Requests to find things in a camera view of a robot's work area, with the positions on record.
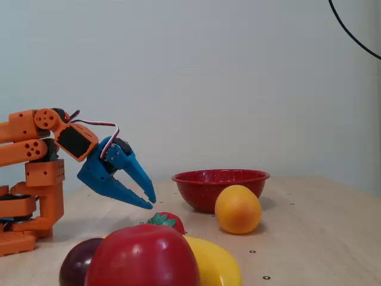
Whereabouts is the dark purple toy plum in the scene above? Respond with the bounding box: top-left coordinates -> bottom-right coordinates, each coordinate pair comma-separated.
58,237 -> 105,286

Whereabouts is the red toy strawberry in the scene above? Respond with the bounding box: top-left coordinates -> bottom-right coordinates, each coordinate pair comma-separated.
146,212 -> 186,235

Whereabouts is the red toy apple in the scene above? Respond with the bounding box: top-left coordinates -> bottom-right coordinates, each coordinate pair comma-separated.
84,223 -> 201,286

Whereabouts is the orange yellow toy peach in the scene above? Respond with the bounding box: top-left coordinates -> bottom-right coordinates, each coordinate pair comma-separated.
214,185 -> 263,235

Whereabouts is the yellow toy banana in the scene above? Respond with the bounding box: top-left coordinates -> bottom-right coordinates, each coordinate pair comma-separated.
102,234 -> 243,286

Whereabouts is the white red black servo cable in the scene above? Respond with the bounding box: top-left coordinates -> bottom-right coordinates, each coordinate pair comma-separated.
64,110 -> 120,160

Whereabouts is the thin black hanging cable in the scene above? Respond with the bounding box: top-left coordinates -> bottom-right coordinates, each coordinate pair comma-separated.
328,0 -> 381,60

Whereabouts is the red speckled bowl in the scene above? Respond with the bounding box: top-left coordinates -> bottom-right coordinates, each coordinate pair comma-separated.
171,169 -> 271,214

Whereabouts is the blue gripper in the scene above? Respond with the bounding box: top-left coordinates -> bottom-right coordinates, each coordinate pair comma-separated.
77,136 -> 157,210

